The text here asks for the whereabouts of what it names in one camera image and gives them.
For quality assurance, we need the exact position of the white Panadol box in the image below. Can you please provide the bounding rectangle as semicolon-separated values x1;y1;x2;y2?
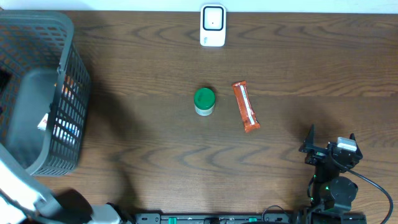
37;113;80;145

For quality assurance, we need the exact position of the red Top chocolate bar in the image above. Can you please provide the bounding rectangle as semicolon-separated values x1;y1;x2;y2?
232;81;261;133

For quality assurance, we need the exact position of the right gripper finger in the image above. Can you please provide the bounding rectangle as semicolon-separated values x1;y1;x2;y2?
299;124;315;152
349;133;363;159

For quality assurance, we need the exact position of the grey plastic basket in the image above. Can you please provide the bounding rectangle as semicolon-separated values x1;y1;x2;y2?
1;11;91;176

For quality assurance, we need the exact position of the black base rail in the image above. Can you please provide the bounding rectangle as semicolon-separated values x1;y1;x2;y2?
134;212;368;224

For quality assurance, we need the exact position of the small orange box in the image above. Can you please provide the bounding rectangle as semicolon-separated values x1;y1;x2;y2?
62;76;78;101

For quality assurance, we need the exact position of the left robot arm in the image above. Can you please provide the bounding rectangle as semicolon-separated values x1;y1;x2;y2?
1;146;136;224

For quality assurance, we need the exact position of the green lid jar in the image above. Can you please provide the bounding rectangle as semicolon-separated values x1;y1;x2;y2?
194;88;216;116

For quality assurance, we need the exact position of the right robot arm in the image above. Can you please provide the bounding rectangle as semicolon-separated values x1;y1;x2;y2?
293;125;367;224

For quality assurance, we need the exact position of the right black cable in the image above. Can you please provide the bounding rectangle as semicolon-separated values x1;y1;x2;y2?
329;146;396;224

